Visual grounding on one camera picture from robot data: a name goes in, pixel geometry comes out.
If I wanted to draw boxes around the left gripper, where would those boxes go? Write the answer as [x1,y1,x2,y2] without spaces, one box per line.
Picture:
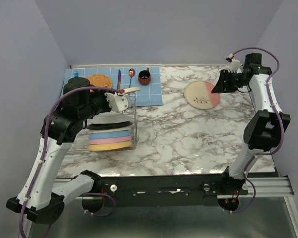
[79,86,116,121]

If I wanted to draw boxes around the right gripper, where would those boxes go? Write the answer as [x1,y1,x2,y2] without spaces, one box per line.
[210,69,247,94]

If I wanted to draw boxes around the cream and pink plate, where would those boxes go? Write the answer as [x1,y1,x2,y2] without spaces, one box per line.
[184,81,220,110]

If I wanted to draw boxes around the cream and yellow plate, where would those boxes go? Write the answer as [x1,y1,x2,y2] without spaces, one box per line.
[123,87,141,93]

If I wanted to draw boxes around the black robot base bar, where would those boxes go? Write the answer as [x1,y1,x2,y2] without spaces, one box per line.
[82,172,248,212]

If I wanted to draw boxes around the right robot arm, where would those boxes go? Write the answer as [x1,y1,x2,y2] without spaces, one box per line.
[211,53,291,194]

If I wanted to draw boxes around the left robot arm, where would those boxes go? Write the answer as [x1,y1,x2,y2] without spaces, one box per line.
[6,77,117,225]

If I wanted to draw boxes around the blue plate in rack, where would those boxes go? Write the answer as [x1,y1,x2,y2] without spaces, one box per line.
[89,130,131,139]

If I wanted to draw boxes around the yellow plate in rack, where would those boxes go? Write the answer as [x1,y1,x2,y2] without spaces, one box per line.
[88,141,132,151]

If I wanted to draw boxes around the white ceramic plate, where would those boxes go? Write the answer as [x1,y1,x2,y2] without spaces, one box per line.
[88,112,132,124]

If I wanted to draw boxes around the woven wicker round trivet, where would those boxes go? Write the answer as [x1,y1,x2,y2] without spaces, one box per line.
[87,74,112,88]

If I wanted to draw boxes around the iridescent rainbow knife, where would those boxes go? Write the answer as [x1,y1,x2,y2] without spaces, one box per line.
[117,70,122,90]

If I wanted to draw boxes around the iridescent rainbow spoon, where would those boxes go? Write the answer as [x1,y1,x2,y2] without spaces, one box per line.
[128,68,135,88]

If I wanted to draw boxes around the orange and black mug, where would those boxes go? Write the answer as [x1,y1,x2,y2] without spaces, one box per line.
[138,68,151,86]

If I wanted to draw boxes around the blue checked placemat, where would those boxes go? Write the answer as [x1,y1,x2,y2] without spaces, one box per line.
[64,65,163,106]

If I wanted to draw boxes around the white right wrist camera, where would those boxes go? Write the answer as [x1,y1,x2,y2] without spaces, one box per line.
[226,54,241,73]

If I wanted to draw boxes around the steel wire dish rack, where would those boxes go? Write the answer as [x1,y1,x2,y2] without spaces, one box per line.
[69,93,138,154]

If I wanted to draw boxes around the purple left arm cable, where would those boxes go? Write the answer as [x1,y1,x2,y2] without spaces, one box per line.
[19,85,125,238]

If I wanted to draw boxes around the aluminium frame rail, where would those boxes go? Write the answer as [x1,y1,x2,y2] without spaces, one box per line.
[27,173,298,238]

